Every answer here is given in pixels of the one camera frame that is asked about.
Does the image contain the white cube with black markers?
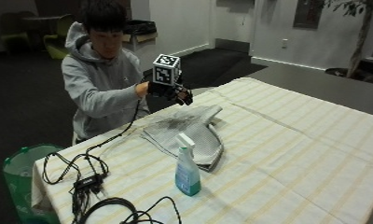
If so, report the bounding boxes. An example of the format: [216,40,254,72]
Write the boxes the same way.
[151,53,182,87]

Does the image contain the bin with black liner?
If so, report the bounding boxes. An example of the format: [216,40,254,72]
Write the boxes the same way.
[121,19,158,52]

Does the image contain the striped cream tablecloth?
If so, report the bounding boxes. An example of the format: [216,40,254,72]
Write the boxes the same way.
[29,77,373,224]

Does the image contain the grey stained garment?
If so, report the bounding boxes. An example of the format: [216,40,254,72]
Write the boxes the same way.
[139,104,226,173]

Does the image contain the black hub box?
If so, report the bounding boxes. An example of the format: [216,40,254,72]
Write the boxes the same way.
[72,175,103,190]

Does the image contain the dark round table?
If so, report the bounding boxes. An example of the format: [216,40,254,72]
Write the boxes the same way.
[21,15,64,48]

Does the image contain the dark wall picture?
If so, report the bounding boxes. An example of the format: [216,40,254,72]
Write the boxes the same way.
[291,0,326,30]

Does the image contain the thick black cable loop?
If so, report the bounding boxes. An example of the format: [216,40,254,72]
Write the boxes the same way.
[70,195,182,224]

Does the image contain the indoor tree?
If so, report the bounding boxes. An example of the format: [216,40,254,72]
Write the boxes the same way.
[324,0,373,78]

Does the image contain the person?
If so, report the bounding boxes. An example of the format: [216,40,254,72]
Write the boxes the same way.
[60,0,151,142]

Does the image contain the green bag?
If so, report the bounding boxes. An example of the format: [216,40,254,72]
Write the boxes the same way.
[1,143,65,224]

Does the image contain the teal spray bottle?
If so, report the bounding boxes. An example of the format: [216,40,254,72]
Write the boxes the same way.
[174,133,202,197]

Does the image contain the green chair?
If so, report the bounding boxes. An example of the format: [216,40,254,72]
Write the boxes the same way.
[42,13,75,60]

